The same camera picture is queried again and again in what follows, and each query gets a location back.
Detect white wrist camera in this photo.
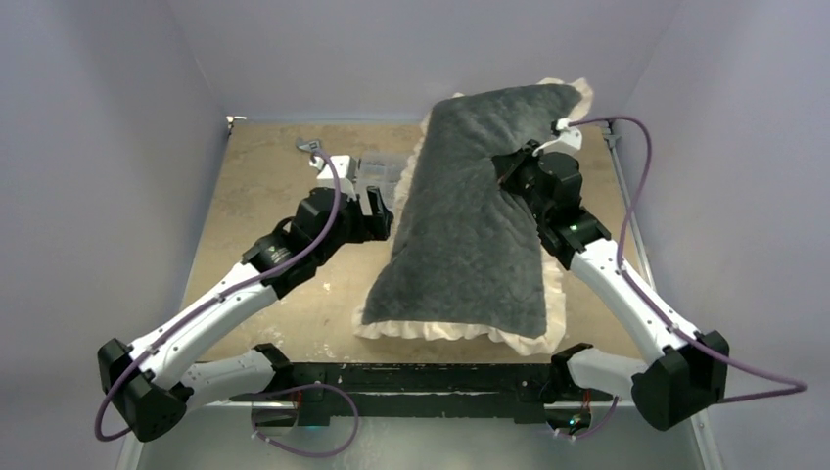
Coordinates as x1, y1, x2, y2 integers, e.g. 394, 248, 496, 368
309, 155, 358, 200
532, 118, 582, 157

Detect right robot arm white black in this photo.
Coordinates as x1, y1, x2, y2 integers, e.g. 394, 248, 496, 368
492, 144, 729, 431

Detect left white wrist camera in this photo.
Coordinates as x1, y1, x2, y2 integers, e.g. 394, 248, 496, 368
309, 155, 358, 200

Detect grey pillow with cream ruffle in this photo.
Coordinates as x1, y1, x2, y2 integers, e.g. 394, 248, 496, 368
352, 77, 594, 356

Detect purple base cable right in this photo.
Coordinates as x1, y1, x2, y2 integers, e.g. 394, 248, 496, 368
552, 396, 622, 443

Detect clear plastic screw box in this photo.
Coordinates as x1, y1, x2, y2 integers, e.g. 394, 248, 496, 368
356, 151, 410, 202

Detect red handled adjustable wrench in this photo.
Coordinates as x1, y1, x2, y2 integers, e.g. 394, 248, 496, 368
295, 137, 324, 158

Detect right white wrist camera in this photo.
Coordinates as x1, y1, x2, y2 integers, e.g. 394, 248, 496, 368
532, 118, 582, 157

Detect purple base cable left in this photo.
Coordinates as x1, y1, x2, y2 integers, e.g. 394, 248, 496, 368
250, 382, 360, 459

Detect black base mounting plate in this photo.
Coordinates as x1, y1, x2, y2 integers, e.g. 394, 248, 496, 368
228, 360, 614, 428

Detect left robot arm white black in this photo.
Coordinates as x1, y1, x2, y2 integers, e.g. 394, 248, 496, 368
97, 186, 393, 443

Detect aluminium frame rail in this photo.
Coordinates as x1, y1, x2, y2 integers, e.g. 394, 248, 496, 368
599, 120, 724, 469

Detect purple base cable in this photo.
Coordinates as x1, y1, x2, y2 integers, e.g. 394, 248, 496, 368
250, 382, 360, 459
552, 396, 622, 443

